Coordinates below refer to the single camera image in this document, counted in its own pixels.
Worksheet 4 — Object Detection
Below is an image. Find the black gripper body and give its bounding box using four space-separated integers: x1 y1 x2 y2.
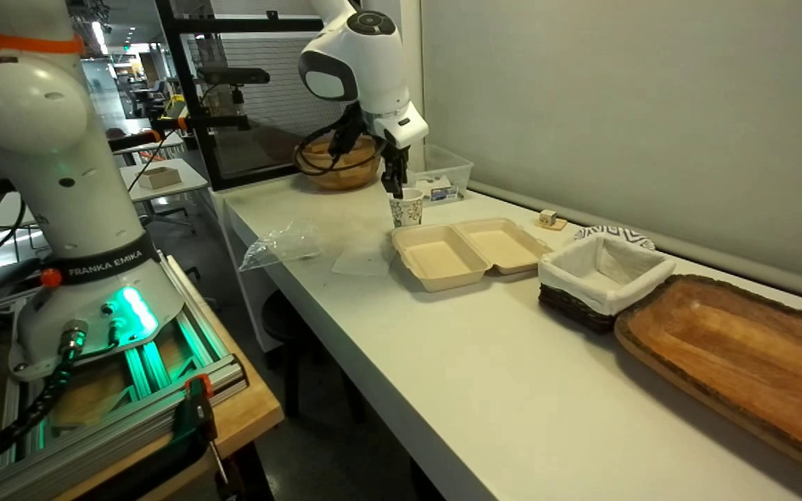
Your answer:
380 135 414 187

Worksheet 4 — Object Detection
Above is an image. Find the woven wooden bowl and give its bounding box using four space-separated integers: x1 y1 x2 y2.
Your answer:
293 130 386 194

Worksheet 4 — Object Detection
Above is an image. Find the clear plastic bin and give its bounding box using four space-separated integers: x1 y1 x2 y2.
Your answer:
406 141 476 206

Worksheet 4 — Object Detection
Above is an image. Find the beige clamshell takeout box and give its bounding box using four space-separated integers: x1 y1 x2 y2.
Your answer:
386 215 554 294

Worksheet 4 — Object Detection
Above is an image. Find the clear plastic bag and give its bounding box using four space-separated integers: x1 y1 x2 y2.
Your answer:
236 220 332 276

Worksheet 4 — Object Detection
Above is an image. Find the small beige toy food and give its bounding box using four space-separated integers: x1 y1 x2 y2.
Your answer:
534 209 572 233

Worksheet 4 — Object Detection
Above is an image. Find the black basket with white liner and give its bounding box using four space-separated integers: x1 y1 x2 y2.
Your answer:
534 229 679 337

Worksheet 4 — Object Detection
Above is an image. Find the small white dish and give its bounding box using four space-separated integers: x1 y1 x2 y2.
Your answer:
573 220 658 254

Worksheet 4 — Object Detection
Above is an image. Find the white background table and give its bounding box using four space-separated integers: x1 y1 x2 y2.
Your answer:
116 155 212 206

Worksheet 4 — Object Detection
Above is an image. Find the small cardboard box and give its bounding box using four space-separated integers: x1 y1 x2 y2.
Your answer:
143 163 185 192

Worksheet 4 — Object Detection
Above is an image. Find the wooden base board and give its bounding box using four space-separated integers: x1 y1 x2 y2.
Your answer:
51 276 286 501

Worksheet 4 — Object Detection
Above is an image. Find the black and green clamp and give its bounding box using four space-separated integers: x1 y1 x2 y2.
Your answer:
167 369 236 496

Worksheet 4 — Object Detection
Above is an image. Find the brown wooden tray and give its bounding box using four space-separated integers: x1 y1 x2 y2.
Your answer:
612 272 802 493

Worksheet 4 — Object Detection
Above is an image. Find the black metal shelf frame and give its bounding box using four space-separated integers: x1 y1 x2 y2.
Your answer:
153 0 348 192

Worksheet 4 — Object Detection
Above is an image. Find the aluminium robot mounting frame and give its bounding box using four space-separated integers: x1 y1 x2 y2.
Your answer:
0 254 247 501

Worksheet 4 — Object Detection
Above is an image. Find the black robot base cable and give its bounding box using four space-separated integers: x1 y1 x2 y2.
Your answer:
0 318 90 479

